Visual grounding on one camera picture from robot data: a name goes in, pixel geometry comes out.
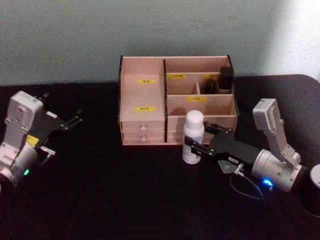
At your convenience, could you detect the wooden desktop organizer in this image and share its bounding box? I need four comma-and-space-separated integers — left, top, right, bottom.
117, 54, 241, 147

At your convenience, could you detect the wide wooden drawer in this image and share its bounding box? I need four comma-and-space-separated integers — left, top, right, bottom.
166, 130, 210, 145
166, 115, 238, 133

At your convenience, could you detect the white plastic bottle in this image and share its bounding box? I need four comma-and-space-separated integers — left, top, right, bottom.
182, 110, 206, 165

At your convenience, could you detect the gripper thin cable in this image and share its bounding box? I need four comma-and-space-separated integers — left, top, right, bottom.
229, 163, 265, 201
34, 146, 56, 167

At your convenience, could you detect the narrow wooden drawer white knob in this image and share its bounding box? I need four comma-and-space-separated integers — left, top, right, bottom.
120, 120, 166, 133
121, 130, 166, 145

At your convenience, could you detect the black rectangular box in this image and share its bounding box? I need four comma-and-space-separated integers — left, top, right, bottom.
218, 66, 235, 91

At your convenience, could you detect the black table cloth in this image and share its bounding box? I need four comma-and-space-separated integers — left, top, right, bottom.
0, 73, 320, 240

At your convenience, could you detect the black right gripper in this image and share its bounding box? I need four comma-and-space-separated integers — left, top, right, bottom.
184, 121, 263, 176

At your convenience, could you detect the dark brown small bottle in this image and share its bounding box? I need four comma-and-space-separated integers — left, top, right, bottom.
203, 78, 220, 95

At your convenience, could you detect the pale wall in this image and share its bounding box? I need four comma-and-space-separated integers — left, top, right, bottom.
0, 0, 320, 87

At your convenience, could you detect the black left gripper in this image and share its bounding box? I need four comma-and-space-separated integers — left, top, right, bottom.
26, 91, 84, 151

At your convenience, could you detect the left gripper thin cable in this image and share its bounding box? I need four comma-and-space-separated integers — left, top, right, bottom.
34, 146, 56, 167

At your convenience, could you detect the right gripper thin cable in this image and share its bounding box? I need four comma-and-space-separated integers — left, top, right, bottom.
229, 163, 265, 201

